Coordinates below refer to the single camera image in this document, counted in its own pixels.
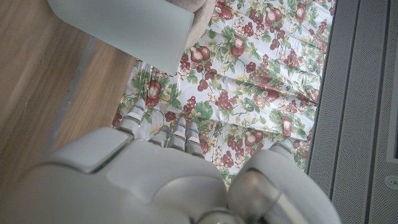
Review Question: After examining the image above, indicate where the floral fruit print backdrop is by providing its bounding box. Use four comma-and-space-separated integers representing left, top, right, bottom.
111, 0, 338, 194

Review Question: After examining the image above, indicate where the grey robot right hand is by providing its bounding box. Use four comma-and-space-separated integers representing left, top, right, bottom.
0, 98, 343, 224

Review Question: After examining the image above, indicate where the frosted plastic cup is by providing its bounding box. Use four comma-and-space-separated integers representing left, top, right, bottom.
46, 0, 195, 77

